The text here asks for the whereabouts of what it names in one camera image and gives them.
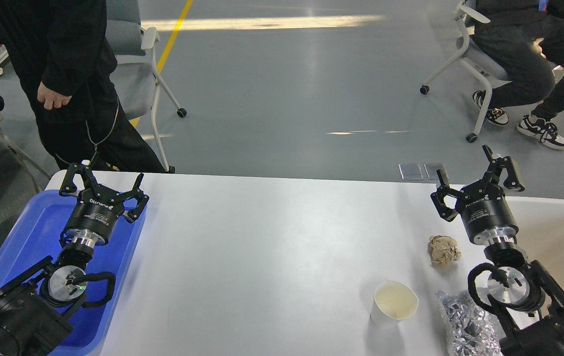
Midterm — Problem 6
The standing person in black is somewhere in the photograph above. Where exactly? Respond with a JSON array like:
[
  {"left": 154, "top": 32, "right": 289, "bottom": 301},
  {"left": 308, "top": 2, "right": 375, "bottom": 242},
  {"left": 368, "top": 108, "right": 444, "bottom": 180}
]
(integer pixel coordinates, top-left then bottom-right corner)
[{"left": 0, "top": 0, "right": 164, "bottom": 173}]

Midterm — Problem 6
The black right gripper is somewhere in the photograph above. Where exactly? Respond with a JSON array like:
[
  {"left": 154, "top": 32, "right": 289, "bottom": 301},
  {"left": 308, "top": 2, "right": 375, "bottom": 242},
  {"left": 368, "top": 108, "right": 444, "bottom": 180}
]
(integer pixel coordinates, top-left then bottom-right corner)
[{"left": 431, "top": 145, "right": 525, "bottom": 246}]

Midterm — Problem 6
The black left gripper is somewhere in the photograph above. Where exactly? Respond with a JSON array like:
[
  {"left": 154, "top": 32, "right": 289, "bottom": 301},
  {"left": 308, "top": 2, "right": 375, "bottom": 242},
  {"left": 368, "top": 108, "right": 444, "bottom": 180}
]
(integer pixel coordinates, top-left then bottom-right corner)
[{"left": 59, "top": 152, "right": 150, "bottom": 246}]

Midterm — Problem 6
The blue plastic tray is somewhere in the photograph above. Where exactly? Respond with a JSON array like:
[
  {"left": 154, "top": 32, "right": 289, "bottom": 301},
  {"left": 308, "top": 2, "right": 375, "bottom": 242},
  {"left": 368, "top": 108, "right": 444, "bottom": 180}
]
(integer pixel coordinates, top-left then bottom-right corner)
[{"left": 0, "top": 190, "right": 145, "bottom": 356}]

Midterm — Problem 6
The right metal floor plate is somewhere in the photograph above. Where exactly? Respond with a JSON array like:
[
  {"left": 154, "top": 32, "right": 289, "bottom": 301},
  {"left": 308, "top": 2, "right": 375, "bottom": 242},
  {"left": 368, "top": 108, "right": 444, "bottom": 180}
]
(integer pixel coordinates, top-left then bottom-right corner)
[{"left": 424, "top": 163, "right": 449, "bottom": 180}]

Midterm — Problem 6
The white chair far left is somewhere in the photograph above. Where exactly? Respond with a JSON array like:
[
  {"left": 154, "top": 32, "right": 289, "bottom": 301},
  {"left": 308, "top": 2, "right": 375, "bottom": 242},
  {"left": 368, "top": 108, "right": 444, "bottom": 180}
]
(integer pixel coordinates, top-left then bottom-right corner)
[{"left": 0, "top": 113, "right": 51, "bottom": 192}]

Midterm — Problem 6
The crumpled brown paper ball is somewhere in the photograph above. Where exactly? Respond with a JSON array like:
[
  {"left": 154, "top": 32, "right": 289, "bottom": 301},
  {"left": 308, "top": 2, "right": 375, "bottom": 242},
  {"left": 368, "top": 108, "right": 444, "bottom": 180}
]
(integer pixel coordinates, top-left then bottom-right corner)
[{"left": 427, "top": 235, "right": 462, "bottom": 267}]

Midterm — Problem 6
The metal floor plate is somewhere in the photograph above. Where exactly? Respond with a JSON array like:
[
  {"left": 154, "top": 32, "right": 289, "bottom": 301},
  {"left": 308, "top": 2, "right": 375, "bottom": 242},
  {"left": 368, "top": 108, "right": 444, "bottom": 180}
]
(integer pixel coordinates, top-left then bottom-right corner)
[
  {"left": 424, "top": 163, "right": 449, "bottom": 180},
  {"left": 399, "top": 164, "right": 424, "bottom": 180}
]

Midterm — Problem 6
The crumpled silver foil bag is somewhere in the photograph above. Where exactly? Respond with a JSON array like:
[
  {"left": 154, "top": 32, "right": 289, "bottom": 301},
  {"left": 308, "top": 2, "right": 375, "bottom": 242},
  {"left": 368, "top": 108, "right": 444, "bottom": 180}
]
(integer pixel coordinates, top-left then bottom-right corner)
[{"left": 435, "top": 290, "right": 504, "bottom": 356}]

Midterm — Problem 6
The left metal floor plate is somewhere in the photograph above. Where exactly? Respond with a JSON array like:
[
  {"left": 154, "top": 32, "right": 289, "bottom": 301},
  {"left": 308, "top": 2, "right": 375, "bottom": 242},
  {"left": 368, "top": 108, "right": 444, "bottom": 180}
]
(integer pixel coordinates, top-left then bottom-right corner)
[{"left": 399, "top": 164, "right": 424, "bottom": 180}]

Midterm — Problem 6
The white office chair right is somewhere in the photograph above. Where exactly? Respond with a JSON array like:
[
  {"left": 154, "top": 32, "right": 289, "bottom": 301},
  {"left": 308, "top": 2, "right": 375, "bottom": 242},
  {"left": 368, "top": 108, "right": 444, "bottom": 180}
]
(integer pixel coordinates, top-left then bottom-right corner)
[{"left": 420, "top": 0, "right": 508, "bottom": 143}]

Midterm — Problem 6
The seated person in black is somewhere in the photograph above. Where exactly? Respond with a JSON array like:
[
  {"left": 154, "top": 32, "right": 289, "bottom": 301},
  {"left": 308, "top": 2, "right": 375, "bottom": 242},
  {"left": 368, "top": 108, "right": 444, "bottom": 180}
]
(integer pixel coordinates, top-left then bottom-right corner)
[{"left": 472, "top": 0, "right": 564, "bottom": 150}]

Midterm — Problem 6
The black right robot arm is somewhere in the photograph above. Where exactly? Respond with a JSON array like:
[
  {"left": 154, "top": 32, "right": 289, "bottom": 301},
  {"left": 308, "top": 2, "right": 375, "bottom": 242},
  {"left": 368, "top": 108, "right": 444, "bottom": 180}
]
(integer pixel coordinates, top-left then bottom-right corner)
[{"left": 431, "top": 145, "right": 564, "bottom": 356}]

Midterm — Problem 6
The grey office chair left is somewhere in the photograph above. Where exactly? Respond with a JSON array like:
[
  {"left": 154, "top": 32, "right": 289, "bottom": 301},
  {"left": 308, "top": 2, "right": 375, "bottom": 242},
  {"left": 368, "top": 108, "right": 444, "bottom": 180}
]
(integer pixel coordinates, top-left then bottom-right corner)
[{"left": 106, "top": 0, "right": 187, "bottom": 174}]

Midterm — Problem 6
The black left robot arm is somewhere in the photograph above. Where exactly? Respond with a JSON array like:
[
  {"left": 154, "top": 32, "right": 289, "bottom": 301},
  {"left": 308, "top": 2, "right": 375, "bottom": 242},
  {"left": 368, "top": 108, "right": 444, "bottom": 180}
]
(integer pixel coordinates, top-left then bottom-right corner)
[{"left": 0, "top": 164, "right": 149, "bottom": 356}]

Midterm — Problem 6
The white paper cup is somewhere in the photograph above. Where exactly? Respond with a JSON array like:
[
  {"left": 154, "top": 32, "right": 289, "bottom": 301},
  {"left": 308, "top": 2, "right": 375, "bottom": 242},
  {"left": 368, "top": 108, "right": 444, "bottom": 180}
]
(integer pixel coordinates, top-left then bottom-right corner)
[{"left": 370, "top": 280, "right": 419, "bottom": 329}]

